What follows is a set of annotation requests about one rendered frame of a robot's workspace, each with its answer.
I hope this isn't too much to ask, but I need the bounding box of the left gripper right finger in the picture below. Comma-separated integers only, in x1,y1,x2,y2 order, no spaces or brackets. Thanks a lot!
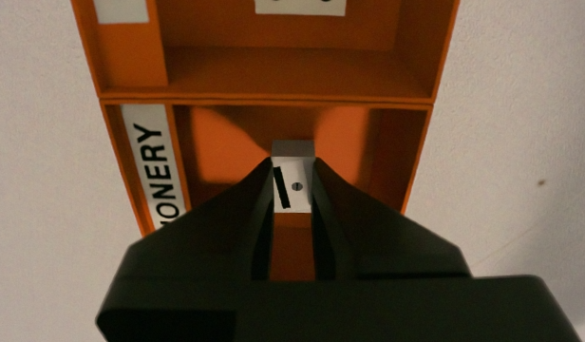
311,157,473,280

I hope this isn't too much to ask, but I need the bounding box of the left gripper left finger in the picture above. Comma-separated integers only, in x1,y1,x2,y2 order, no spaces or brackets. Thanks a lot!
111,157,274,282

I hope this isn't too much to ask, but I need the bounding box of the orange open-top bin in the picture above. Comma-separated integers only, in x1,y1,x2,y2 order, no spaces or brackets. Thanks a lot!
70,0,461,238

